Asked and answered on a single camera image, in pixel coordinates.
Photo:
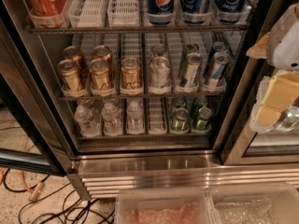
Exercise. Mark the water bottle middle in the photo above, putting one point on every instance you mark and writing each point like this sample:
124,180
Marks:
112,119

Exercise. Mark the blue white slim can front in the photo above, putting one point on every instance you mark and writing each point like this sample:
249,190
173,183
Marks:
190,70

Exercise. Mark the middle wire shelf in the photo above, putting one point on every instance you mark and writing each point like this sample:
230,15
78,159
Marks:
146,95

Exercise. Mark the water bottle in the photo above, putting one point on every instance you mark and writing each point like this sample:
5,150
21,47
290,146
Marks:
135,121
112,119
88,125

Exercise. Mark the water bottle right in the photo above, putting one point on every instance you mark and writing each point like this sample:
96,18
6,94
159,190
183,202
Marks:
135,121

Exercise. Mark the open fridge door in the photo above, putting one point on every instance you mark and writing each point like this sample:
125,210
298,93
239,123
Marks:
29,89

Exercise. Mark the silver can back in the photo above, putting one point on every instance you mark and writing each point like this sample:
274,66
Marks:
158,50

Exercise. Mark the green can left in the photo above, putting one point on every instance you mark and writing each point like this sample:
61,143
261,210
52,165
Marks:
179,121

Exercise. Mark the green can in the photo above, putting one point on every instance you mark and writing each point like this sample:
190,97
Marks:
179,121
202,118

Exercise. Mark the water bottle left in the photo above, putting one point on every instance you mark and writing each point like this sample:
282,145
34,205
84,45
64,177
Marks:
88,125

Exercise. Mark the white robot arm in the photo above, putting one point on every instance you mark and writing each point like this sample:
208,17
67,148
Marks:
280,48

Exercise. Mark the orange can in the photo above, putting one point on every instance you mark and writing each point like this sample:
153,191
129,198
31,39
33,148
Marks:
70,75
99,70
131,73
76,54
104,52

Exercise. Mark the blue white slim can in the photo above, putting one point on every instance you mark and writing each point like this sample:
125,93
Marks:
189,48
190,70

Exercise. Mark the silver can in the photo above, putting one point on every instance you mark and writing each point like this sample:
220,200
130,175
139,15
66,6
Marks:
158,50
159,73

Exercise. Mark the clear bin pink contents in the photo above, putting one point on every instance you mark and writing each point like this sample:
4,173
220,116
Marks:
162,206

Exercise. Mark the wire shelf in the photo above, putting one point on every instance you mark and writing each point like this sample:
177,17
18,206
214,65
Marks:
138,30
146,95

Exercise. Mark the blue white can right back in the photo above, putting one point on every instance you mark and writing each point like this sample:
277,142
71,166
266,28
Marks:
218,46

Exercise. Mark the blue white slim can back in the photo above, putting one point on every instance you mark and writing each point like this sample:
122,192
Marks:
189,48

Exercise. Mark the green can right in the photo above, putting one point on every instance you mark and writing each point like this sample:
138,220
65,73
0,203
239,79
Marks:
202,118

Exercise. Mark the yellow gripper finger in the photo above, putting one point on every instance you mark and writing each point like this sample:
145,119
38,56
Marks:
259,49
282,91

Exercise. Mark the clear bin right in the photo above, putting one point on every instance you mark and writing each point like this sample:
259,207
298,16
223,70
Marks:
275,203

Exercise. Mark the top wire shelf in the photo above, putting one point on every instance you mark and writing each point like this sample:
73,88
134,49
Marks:
138,30

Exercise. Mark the blue white can right front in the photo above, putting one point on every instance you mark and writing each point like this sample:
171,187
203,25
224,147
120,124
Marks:
216,68

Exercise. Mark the silver can front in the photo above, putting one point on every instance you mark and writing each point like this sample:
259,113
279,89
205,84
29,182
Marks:
159,73

